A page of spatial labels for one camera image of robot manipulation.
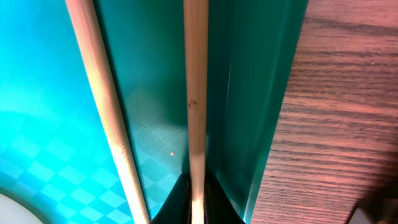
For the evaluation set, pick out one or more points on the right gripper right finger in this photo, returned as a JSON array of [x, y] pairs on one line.
[[217, 207]]

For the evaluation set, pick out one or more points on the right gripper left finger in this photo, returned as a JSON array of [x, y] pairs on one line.
[[178, 205]]

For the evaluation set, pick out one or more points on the white bowl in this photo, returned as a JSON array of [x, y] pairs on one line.
[[14, 213]]

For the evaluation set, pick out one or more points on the wooden chopstick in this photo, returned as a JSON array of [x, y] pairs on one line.
[[87, 31], [196, 62]]

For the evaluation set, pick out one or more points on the teal serving tray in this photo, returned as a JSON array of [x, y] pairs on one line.
[[55, 158]]

